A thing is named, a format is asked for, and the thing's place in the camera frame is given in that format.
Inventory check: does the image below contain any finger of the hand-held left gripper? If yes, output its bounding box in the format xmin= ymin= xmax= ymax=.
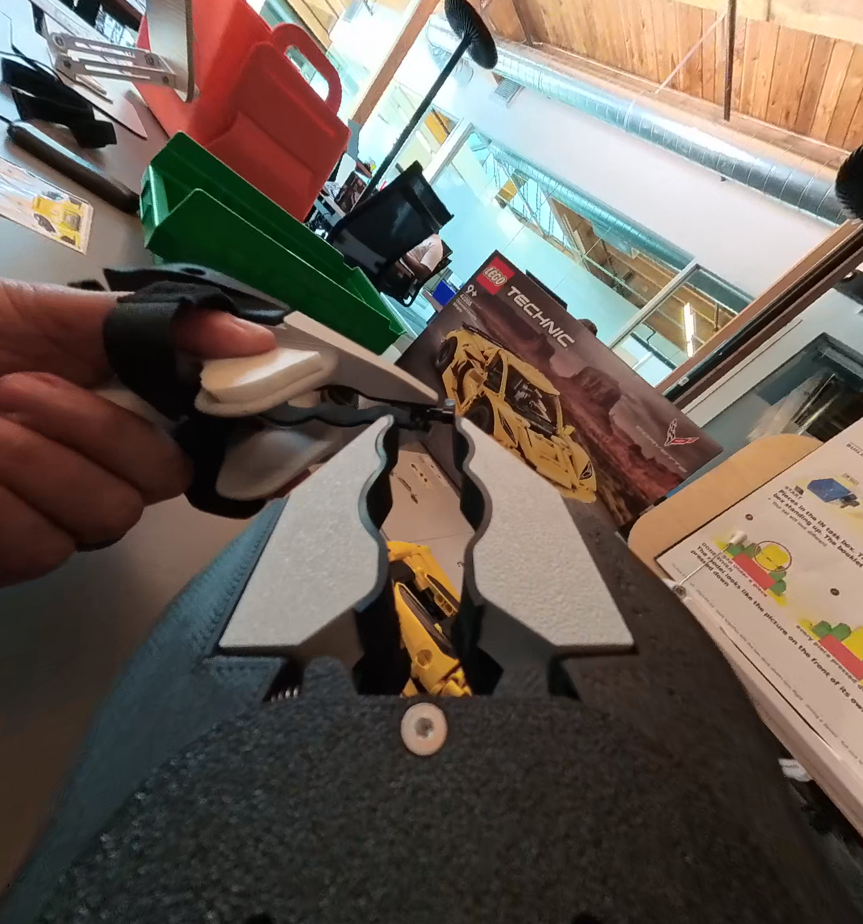
xmin=285 ymin=310 xmax=441 ymax=430

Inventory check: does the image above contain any open instruction booklet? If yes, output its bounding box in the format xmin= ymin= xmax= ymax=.
xmin=390 ymin=436 xmax=476 ymax=553

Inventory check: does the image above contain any printed leaflet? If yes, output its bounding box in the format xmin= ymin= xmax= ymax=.
xmin=0 ymin=141 xmax=94 ymax=255

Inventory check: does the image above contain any yellow toy brick car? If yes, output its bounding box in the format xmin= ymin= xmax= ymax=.
xmin=386 ymin=540 xmax=473 ymax=697

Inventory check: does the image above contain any black hooded device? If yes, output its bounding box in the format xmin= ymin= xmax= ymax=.
xmin=328 ymin=162 xmax=455 ymax=298

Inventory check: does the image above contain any silver ventilation duct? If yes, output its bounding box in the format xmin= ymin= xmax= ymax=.
xmin=425 ymin=14 xmax=847 ymax=226

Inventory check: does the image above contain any black strap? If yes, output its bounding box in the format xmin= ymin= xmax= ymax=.
xmin=0 ymin=56 xmax=119 ymax=150

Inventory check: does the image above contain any green plastic bin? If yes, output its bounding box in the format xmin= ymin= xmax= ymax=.
xmin=140 ymin=132 xmax=408 ymax=355

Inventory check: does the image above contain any grey desk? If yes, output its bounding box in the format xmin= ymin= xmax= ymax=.
xmin=0 ymin=0 xmax=490 ymax=924

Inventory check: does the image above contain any person's left hand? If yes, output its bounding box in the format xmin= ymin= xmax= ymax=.
xmin=0 ymin=270 xmax=279 ymax=596

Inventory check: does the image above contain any printed instruction sheet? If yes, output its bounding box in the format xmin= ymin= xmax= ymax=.
xmin=655 ymin=415 xmax=863 ymax=874

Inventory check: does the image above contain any metal frame bar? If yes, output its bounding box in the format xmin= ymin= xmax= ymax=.
xmin=658 ymin=217 xmax=863 ymax=405

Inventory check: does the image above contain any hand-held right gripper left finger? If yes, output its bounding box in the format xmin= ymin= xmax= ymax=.
xmin=218 ymin=416 xmax=398 ymax=654

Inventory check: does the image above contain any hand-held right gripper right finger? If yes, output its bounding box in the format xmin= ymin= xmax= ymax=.
xmin=454 ymin=417 xmax=636 ymax=661

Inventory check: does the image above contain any black pole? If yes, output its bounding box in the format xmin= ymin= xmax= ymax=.
xmin=368 ymin=42 xmax=470 ymax=190

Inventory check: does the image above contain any metal hinged board stand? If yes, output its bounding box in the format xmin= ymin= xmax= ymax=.
xmin=47 ymin=0 xmax=200 ymax=103

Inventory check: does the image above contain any black tool handle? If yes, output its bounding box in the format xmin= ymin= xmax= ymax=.
xmin=9 ymin=121 xmax=141 ymax=215

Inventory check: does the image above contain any toy car set box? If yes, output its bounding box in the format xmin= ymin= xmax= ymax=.
xmin=397 ymin=250 xmax=724 ymax=537

